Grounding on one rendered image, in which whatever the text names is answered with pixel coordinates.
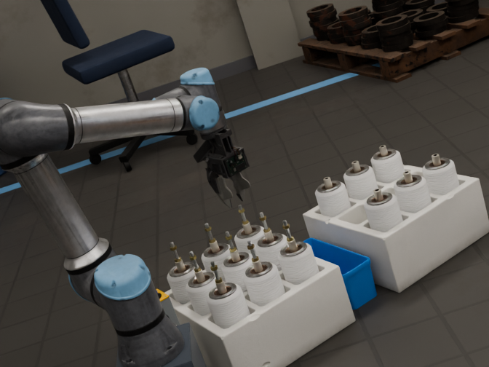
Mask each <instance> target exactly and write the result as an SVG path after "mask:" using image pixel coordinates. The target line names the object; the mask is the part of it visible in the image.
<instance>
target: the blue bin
mask: <svg viewBox="0 0 489 367"><path fill-rule="evenodd" d="M303 242H305V243H308V244H309V245H310V246H311V248H312V250H313V253H314V257H317V258H319V259H322V260H325V261H328V262H330V263H332V264H335V265H338V266H339V267H340V271H341V274H342V277H343V281H344V284H345V286H346V291H347V294H348V296H349V301H350V303H351V308H352V309H353V310H354V309H358V308H359V307H361V306H362V305H363V304H365V303H367V302H368V301H369V300H371V299H373V298H375V297H376V296H377V292H376V289H375V283H374V279H373V274H372V271H371V267H370V264H371V261H370V258H369V257H367V256H363V255H361V254H358V253H355V252H352V251H350V250H346V249H344V248H340V247H338V246H335V245H331V244H329V243H327V242H323V241H321V240H317V239H314V238H308V239H306V240H304V241H303Z"/></svg>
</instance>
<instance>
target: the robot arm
mask: <svg viewBox="0 0 489 367"><path fill-rule="evenodd" d="M180 84H181V86H179V87H177V88H175V89H174V90H171V91H169V92H166V93H165V94H163V95H160V96H159V97H157V98H153V100H146V101H138V102H130V103H115V104H108V105H99V106H85V107H77V108H70V107H69V106H68V105H66V104H55V105H50V104H40V103H32V102H27V101H21V100H13V99H11V98H0V166H1V168H2V170H4V171H8V172H11V173H14V175H15V177H16V179H17V180H18V182H19V183H20V185H21V186H22V188H23V190H24V191H25V193H26V194H27V196H28V198H29V199H30V201H31V202H32V204H33V206H34V207H35V209H36V210H37V212H38V214H39V215H40V216H41V218H42V220H43V222H44V223H45V224H46V226H47V228H48V230H49V231H50V233H51V234H52V236H53V237H54V239H55V241H56V242H57V244H58V245H59V247H60V249H61V250H62V252H63V253H64V255H65V261H64V267H65V270H66V271H67V273H68V279H69V283H70V284H71V287H72V288H73V289H74V291H75V292H76V293H77V294H78V295H79V296H80V297H82V298H83V299H85V300H87V301H90V302H92V303H93V304H96V305H98V306H99V307H101V308H102V309H104V310H106V311H107V312H108V314H109V316H110V319H111V321H112V323H113V325H114V328H115V330H116V333H117V336H118V350H119V360H120V363H121V365H122V367H162V366H164V365H166V364H168V363H169V362H170V361H172V360H173V359H175V358H176V357H177V356H178V355H179V354H180V352H181V351H182V349H183V347H184V339H183V336H182V334H181V332H180V330H179V329H178V328H177V327H176V326H175V324H174V323H173V322H172V321H171V320H170V319H169V318H168V316H166V315H165V312H164V309H163V307H162V304H161V302H160V300H159V297H158V294H157V292H156V289H155V287H154V284H153V281H152V279H151V274H150V272H149V270H148V267H147V266H146V265H145V263H144V261H143V260H142V259H141V258H140V257H138V256H135V255H132V254H126V255H125V256H123V255H118V256H117V255H116V254H115V252H114V250H113V248H112V247H111V245H110V243H109V242H108V241H107V239H105V238H100V237H98V236H97V235H96V233H95V231H94V229H93V228H92V226H91V225H90V223H89V221H88V220H87V218H86V216H85V215H84V213H83V211H82V209H81V208H80V207H79V204H78V203H77V201H76V200H75V198H74V197H73V195H72V193H71V191H70V190H69V188H68V187H67V185H66V183H65V181H64V180H63V178H62V176H61V175H60V173H59V172H58V170H57V168H56V167H55V165H54V163H53V161H52V160H51V158H50V157H49V155H48V153H50V152H55V151H64V150H69V149H72V148H73V146H74V145H75V144H77V143H89V142H95V141H106V140H112V139H118V138H129V137H136V136H142V135H153V134H160V133H171V132H177V131H184V130H198V132H199V133H200V135H201V138H202V140H205V142H204V143H203V144H202V145H201V146H200V147H199V149H198V150H197V151H196V153H195V154H194V159H195V160H196V162H197V163H199V162H201V161H205V160H206V161H205V162H206V163H207V167H206V168H205V169H206V171H207V180H208V182H209V184H210V185H211V187H212V189H213V190H214V192H215V193H216V194H217V195H218V196H219V198H220V199H221V200H222V202H223V203H224V204H225V205H227V206H228V207H229V208H232V206H231V200H230V199H231V198H232V197H233V194H232V192H231V190H230V189H229V188H228V187H227V186H226V181H225V178H228V177H229V178H230V179H231V180H232V181H233V183H234V188H235V189H236V195H237V196H238V198H240V200H241V201H244V198H245V189H249V188H250V183H249V181H247V180H246V179H245V178H243V177H242V174H241V171H243V170H244V169H246V168H247V167H249V163H248V161H247V157H246V154H245V151H244V148H242V147H237V146H233V143H232V141H231V137H230V135H231V134H232V131H231V129H229V128H228V125H227V124H226V123H227V121H226V118H225V115H224V110H223V109H222V106H221V104H220V100H219V97H218V94H217V91H216V89H215V83H214V81H213V80H212V76H211V74H210V72H209V70H208V69H207V68H195V69H192V70H190V71H187V72H185V73H184V74H182V75H181V76H180ZM245 160H246V161H245ZM219 175H222V176H220V177H219Z"/></svg>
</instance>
